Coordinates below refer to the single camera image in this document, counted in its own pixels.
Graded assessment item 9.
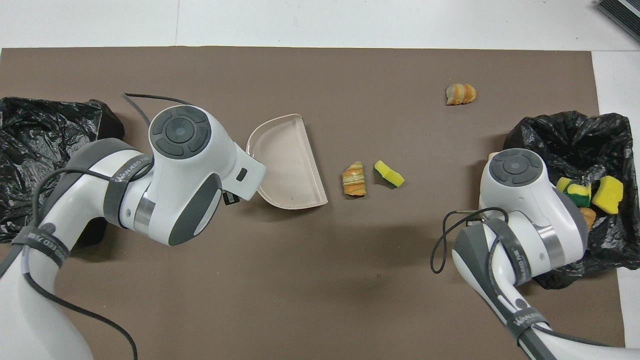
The beige plastic dustpan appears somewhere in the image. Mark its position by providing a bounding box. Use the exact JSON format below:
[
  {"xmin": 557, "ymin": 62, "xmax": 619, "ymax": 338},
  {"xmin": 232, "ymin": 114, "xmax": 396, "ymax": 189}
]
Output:
[{"xmin": 246, "ymin": 113, "xmax": 329, "ymax": 210}]

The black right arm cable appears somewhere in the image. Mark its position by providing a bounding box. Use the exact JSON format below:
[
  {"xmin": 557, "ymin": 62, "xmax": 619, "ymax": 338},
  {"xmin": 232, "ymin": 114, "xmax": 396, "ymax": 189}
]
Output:
[{"xmin": 430, "ymin": 206, "xmax": 640, "ymax": 351}]

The yellow sponge piece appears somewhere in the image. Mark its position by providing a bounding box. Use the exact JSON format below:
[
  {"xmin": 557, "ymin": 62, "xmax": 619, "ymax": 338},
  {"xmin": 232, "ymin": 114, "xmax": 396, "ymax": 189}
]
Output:
[
  {"xmin": 591, "ymin": 175, "xmax": 625, "ymax": 215},
  {"xmin": 373, "ymin": 160, "xmax": 406, "ymax": 189},
  {"xmin": 556, "ymin": 176, "xmax": 592, "ymax": 207}
]

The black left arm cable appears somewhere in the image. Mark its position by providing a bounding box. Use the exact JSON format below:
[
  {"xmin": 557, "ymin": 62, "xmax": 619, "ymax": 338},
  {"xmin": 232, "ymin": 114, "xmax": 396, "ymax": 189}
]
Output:
[{"xmin": 0, "ymin": 92, "xmax": 193, "ymax": 360}]

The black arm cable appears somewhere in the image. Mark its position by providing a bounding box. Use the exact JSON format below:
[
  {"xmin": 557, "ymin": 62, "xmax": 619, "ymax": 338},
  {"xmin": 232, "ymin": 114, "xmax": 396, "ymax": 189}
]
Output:
[
  {"xmin": 430, "ymin": 206, "xmax": 640, "ymax": 351},
  {"xmin": 0, "ymin": 92, "xmax": 193, "ymax": 360}
]

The striped croissant piece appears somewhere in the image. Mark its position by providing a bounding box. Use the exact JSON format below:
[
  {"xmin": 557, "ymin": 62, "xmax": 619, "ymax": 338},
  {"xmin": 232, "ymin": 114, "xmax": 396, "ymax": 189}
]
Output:
[
  {"xmin": 342, "ymin": 161, "xmax": 367, "ymax": 198},
  {"xmin": 445, "ymin": 83, "xmax": 477, "ymax": 106}
]

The brown table mat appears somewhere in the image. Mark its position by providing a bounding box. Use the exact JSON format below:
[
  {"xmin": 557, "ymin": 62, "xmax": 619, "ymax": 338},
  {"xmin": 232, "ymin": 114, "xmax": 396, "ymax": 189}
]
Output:
[{"xmin": 0, "ymin": 46, "xmax": 628, "ymax": 360}]

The black trash bag bin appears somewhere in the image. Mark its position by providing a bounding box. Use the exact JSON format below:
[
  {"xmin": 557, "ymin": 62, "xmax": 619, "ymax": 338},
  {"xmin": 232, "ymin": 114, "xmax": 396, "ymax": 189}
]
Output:
[
  {"xmin": 0, "ymin": 96, "xmax": 126, "ymax": 246},
  {"xmin": 502, "ymin": 110, "xmax": 640, "ymax": 291}
]

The dark ribbed box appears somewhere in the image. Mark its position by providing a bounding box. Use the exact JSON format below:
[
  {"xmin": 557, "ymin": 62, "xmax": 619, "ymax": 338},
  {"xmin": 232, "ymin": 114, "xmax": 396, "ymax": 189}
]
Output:
[{"xmin": 596, "ymin": 0, "xmax": 640, "ymax": 43}]

